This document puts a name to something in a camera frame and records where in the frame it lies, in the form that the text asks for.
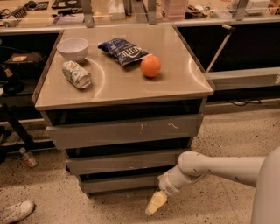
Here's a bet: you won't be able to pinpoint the grey bottom drawer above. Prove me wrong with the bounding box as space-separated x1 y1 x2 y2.
77 166 172 194

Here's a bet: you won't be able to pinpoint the grey drawer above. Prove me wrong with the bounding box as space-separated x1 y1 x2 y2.
46 114 203 149
66 148 187 175
77 166 172 194

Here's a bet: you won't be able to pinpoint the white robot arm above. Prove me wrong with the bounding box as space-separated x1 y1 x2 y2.
145 147 280 224

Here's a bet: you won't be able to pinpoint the grey middle drawer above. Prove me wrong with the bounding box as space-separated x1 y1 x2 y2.
66 148 187 175

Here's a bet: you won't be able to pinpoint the grey top drawer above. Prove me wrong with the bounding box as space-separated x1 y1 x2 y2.
46 114 203 149

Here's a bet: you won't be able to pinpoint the grey drawer cabinet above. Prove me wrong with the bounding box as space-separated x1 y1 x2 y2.
31 24 216 199

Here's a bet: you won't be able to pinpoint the orange fruit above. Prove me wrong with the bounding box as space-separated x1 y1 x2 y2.
140 55 161 78

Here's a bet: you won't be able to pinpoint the plastic bottle on floor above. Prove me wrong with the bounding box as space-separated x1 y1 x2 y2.
19 148 38 167

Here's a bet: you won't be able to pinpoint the crushed green white can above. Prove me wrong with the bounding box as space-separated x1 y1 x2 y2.
62 61 92 89

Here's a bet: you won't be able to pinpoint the white sneaker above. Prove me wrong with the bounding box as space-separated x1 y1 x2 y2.
0 200 35 224

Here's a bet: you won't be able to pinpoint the blue chip bag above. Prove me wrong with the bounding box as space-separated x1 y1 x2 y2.
98 38 151 67

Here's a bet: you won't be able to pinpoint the black equipment stand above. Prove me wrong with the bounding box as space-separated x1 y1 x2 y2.
0 104 54 163

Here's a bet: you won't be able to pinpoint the white bowl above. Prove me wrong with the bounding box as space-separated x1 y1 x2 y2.
56 38 88 62

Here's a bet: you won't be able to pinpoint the pink stacked bins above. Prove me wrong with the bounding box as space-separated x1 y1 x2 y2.
161 0 188 21

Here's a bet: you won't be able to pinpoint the black bag on shelf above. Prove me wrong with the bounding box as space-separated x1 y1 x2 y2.
4 52 44 73

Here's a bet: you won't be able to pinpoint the black cable on floor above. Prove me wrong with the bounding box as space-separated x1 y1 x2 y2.
227 98 263 107

